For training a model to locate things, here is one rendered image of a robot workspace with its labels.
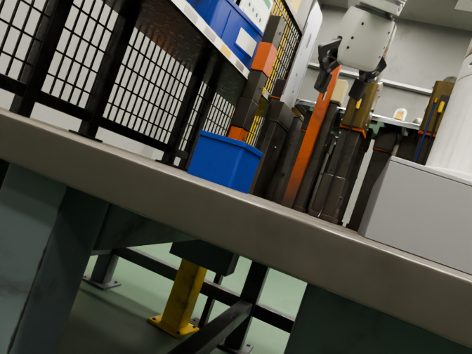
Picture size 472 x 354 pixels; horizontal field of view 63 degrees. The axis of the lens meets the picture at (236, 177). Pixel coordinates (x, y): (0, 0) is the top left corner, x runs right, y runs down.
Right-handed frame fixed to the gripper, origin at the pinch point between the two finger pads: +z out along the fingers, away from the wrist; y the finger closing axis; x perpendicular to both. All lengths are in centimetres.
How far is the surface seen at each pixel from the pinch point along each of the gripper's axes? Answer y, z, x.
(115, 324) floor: 18, 126, -44
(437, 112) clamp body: -22.6, -1.6, 6.3
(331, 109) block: -15.5, 9.5, -16.7
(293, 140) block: -25, 29, -38
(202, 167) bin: 24.2, 19.9, 1.1
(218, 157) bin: 22.1, 16.9, 2.1
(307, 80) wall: -565, 179, -757
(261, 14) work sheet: -22, -2, -83
